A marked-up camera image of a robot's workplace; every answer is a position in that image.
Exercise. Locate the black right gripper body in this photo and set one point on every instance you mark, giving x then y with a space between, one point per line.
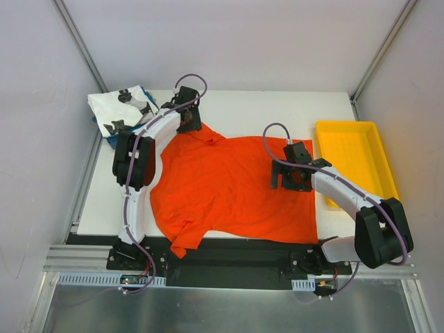
276 174

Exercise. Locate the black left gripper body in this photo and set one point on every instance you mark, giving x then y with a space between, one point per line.
191 125

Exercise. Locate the orange t shirt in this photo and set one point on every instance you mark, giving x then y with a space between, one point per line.
213 183

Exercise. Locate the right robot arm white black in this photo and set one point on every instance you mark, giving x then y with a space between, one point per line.
382 234

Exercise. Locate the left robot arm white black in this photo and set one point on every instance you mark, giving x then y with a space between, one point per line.
136 157

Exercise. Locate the yellow plastic tray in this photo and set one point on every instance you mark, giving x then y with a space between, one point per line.
355 149

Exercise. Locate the white black printed folded shirt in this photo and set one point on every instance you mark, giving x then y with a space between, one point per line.
114 111

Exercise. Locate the right grey cable duct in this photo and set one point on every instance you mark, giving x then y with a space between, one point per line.
304 285

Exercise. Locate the grey cable duct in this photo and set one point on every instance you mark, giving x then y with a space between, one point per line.
103 280
304 285

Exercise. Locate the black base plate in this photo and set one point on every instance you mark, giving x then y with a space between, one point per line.
226 263

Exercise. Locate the right aluminium frame post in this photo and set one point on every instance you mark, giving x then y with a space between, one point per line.
393 32

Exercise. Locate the aluminium frame post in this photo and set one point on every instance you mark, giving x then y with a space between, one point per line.
393 32
80 44

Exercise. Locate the left aluminium frame post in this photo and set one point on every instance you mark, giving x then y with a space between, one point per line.
80 44

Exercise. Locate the left grey cable duct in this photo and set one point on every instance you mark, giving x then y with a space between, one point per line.
103 280

